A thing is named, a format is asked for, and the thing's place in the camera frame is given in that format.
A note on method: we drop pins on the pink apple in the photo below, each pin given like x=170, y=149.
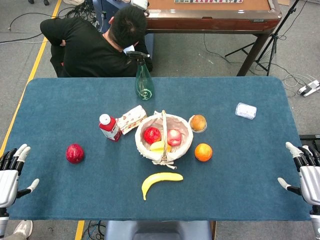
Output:
x=174, y=137

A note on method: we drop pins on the white device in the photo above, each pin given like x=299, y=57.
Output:
x=140, y=3

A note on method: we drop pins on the grey blue robot chest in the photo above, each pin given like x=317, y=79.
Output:
x=157, y=230

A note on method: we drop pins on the black flat object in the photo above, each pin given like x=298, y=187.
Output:
x=310, y=137

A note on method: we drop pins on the red bottle with white cap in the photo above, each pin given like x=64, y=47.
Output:
x=110, y=128

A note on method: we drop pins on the row of mahjong tiles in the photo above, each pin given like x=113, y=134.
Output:
x=207, y=1

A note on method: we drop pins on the blue table cloth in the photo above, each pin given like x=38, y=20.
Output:
x=75, y=112

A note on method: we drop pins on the brown wooden mahjong table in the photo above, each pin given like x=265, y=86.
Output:
x=212, y=22

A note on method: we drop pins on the clear plastic box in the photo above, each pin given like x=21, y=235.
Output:
x=246, y=111

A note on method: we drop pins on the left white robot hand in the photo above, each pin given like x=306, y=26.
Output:
x=8, y=180

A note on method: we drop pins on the wicker basket with white liner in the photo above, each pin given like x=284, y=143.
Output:
x=180, y=125

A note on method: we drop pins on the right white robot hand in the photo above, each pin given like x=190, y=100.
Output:
x=310, y=180

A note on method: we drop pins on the black tripod stand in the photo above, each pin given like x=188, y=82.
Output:
x=275, y=37

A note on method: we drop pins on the white red printed snack packet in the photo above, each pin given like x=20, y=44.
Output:
x=130, y=120

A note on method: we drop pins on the grey sneaker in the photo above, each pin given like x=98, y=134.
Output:
x=23, y=228

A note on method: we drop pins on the white power strip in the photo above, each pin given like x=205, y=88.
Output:
x=308, y=88

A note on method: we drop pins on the yellow banana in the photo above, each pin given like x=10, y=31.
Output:
x=155, y=178

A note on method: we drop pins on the dark red crinkled fruit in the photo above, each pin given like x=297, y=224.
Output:
x=75, y=153

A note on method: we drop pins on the bright orange fruit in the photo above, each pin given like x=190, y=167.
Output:
x=203, y=152

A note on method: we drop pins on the yellow fruit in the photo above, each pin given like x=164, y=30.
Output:
x=156, y=147

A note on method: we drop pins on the person in black clothes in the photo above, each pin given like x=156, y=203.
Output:
x=82, y=50

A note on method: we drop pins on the green spray bottle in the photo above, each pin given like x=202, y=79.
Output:
x=143, y=85

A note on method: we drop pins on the red crinkled fruit with specks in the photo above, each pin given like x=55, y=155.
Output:
x=152, y=135

